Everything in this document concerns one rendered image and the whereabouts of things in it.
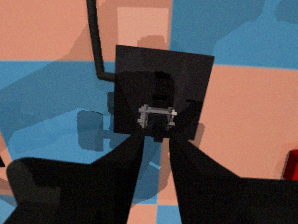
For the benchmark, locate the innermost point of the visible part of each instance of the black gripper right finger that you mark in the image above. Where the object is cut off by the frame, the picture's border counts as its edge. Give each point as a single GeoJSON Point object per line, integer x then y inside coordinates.
{"type": "Point", "coordinates": [208, 193]}

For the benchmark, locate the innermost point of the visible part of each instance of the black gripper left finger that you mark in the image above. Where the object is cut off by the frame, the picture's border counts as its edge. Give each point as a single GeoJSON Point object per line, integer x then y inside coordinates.
{"type": "Point", "coordinates": [107, 184]}

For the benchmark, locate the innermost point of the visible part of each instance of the red rectangular block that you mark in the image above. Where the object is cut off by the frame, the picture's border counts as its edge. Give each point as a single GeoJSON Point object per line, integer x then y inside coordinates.
{"type": "Point", "coordinates": [291, 170]}

